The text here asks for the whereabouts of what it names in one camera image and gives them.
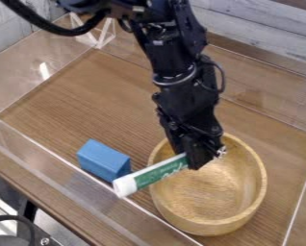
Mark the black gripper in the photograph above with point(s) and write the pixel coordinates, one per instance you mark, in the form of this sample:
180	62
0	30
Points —
185	109

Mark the green Expo marker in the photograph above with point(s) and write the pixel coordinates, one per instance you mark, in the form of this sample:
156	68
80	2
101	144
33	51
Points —
137	180

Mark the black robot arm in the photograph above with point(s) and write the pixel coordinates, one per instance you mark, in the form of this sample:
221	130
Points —
165	28

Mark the brown wooden bowl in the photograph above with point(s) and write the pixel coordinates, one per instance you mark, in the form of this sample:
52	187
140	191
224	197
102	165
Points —
213	200

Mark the blue rectangular block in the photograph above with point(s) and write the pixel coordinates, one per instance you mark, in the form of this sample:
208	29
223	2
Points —
102	161

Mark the black table leg bracket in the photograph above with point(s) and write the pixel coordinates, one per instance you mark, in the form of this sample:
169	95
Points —
32	231

